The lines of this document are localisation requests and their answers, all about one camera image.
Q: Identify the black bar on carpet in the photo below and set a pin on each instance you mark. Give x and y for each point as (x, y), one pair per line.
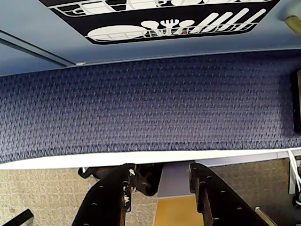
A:
(18, 217)

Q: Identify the black flat panel edge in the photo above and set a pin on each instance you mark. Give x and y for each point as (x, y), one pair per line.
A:
(297, 101)

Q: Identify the black chair caster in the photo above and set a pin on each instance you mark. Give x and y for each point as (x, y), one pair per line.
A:
(148, 179)

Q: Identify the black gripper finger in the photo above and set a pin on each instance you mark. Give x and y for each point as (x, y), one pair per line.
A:
(225, 202)
(105, 202)

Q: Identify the light blue toy kitchen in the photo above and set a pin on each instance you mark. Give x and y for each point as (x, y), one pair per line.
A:
(47, 26)

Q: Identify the black white dishwasher sticker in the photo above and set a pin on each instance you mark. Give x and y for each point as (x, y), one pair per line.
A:
(122, 21)

